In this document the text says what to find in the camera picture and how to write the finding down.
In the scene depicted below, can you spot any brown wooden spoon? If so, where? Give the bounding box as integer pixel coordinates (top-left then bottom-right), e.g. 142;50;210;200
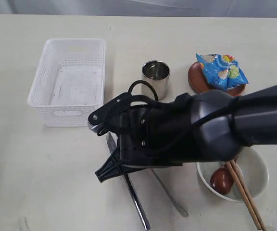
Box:
210;165;234;195

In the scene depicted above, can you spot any white plastic woven basket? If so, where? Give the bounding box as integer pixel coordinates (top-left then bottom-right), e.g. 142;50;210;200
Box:
27;38;106;127

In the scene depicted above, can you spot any blue snack chip bag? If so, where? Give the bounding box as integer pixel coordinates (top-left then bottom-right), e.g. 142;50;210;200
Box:
196;53;248;91

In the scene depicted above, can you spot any brown round plate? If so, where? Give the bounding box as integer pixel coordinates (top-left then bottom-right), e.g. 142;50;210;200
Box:
188;62;246;97

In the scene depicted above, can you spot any silver metal fork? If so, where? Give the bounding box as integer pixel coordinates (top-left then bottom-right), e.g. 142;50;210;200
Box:
151;169;189;218

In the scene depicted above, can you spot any wooden chopstick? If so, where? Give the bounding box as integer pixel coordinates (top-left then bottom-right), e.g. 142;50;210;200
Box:
226;162;262;230
230;160;266;231

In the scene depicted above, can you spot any stainless steel cup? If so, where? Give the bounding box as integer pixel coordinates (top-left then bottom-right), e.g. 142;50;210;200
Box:
141;60;170;100

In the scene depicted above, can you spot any pale green ceramic bowl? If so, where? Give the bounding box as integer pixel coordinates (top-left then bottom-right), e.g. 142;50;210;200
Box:
196;147;269;203

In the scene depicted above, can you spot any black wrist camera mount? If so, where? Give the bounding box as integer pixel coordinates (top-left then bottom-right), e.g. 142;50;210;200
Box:
88;92;154;136

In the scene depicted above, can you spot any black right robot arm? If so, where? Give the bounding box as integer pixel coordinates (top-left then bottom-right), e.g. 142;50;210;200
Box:
88;85;277;182

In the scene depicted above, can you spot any silver table knife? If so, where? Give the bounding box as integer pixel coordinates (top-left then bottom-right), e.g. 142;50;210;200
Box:
106;132;151;231

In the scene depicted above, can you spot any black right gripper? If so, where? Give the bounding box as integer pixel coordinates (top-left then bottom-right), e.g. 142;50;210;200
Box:
94;107;185;184

